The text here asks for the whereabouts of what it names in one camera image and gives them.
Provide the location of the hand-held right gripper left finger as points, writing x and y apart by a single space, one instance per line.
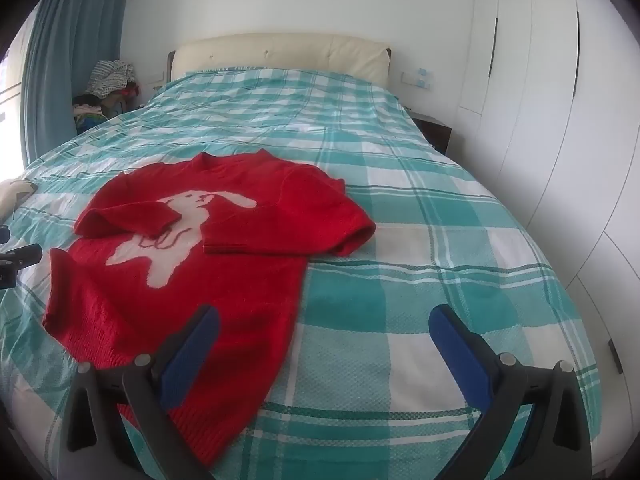
190 355

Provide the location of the pile of clothes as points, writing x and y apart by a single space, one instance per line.
107 85

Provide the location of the blue curtain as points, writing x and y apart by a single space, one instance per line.
70 35

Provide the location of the patterned pillow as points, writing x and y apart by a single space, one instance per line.
15 195

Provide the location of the white wall socket panel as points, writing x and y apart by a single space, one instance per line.
417 79

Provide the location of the teal plaid blanket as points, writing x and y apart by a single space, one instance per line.
400 210

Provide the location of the red sweater with white rabbit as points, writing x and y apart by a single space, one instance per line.
240 310

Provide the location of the dark wooden nightstand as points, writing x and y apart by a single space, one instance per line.
435 130

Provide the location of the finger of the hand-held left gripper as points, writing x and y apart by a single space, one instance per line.
22 255

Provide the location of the cream padded headboard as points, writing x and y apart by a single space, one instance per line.
280 55

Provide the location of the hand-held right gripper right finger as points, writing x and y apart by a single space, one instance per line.
460 355

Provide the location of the white wardrobe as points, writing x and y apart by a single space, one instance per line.
550 110

